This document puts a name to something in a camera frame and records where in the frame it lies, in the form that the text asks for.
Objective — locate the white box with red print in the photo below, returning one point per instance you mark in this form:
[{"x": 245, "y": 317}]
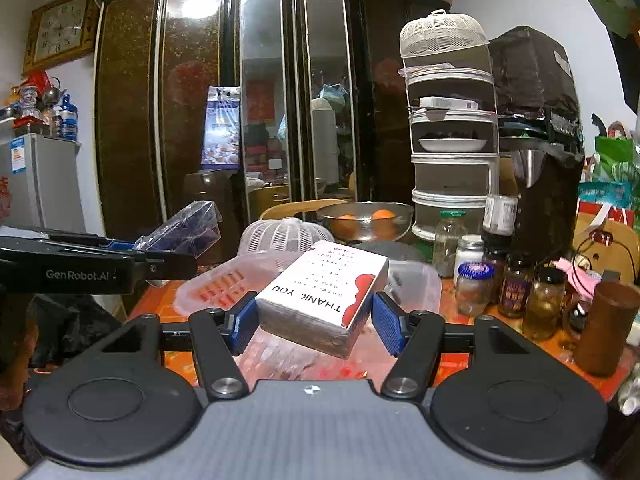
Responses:
[{"x": 320, "y": 295}]

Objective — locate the blue snack bag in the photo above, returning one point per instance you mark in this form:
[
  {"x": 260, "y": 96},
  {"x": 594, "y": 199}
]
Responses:
[{"x": 221, "y": 130}]

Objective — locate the white bowl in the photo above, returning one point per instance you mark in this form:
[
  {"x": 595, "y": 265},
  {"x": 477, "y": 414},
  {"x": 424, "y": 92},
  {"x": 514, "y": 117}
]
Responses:
[{"x": 452, "y": 144}]

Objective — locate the flat white box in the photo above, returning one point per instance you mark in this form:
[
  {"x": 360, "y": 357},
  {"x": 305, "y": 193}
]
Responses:
[{"x": 447, "y": 102}]

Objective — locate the grey refrigerator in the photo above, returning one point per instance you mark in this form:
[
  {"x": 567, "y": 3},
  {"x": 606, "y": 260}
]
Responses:
[{"x": 40, "y": 180}]

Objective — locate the clear plastic packet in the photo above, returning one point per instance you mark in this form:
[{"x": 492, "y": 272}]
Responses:
[{"x": 185, "y": 230}]

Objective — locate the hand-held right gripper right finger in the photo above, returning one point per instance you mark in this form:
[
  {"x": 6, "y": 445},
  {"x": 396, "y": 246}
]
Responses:
[{"x": 389, "y": 326}]

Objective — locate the glass bowl with oranges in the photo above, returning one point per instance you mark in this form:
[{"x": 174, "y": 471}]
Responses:
[{"x": 365, "y": 227}]

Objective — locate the dark wooden wardrobe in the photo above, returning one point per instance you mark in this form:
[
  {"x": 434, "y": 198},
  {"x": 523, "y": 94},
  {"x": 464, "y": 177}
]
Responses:
[{"x": 200, "y": 85}]

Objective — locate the blue label bottle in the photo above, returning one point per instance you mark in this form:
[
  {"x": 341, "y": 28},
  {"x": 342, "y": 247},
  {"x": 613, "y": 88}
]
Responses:
[{"x": 68, "y": 117}]

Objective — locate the amber jar with purple label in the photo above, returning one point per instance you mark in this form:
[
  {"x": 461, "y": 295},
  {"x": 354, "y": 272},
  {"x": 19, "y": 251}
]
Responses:
[{"x": 515, "y": 290}]

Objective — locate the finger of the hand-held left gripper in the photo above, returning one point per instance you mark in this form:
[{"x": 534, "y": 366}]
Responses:
[
  {"x": 121, "y": 245},
  {"x": 165, "y": 266}
]

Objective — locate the clear plastic container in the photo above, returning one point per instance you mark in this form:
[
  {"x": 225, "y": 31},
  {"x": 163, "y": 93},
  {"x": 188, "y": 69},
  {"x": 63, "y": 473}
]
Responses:
[{"x": 215, "y": 285}]

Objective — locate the green gift bag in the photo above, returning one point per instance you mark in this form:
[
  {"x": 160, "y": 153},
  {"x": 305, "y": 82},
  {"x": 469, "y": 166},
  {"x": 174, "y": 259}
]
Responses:
[{"x": 617, "y": 157}]

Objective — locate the black lid glass jar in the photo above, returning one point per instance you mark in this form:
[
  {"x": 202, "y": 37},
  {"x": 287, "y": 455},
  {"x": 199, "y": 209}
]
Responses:
[{"x": 544, "y": 305}]

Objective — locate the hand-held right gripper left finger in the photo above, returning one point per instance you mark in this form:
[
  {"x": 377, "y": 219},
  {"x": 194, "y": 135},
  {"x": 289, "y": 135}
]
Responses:
[{"x": 244, "y": 324}]

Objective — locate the blue lid glass jar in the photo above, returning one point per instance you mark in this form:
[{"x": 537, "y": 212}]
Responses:
[{"x": 474, "y": 290}]

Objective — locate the black covered appliance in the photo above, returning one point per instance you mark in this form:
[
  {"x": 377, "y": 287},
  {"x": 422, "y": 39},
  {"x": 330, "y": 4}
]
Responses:
[{"x": 540, "y": 125}]

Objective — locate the tall clear glass jar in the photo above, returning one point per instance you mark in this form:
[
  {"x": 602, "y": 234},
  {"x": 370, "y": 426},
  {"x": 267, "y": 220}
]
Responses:
[{"x": 448, "y": 245}]

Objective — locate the orange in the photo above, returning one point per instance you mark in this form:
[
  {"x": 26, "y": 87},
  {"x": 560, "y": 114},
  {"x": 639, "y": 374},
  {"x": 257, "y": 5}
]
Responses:
[
  {"x": 346, "y": 224},
  {"x": 384, "y": 219}
]

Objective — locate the white mesh food cover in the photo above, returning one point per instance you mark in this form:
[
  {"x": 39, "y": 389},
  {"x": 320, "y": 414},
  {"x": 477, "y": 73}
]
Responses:
[{"x": 285, "y": 237}]

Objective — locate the wooden wall clock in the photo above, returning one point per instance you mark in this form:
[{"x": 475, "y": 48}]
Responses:
[{"x": 59, "y": 30}]

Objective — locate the white tiered food rack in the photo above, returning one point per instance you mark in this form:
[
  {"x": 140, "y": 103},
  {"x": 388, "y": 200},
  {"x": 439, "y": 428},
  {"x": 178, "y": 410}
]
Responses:
[{"x": 450, "y": 110}]

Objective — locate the black plastic bag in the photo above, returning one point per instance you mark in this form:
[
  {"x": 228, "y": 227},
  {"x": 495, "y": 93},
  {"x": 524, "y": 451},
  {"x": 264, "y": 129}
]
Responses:
[{"x": 75, "y": 325}]

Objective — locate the brown cylindrical cup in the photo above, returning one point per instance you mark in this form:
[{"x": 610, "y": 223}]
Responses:
[{"x": 607, "y": 330}]

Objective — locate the white lid jar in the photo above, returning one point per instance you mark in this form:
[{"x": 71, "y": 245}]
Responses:
[{"x": 469, "y": 252}]

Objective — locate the dark bottle with white label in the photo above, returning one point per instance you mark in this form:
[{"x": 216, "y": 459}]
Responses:
[{"x": 500, "y": 215}]

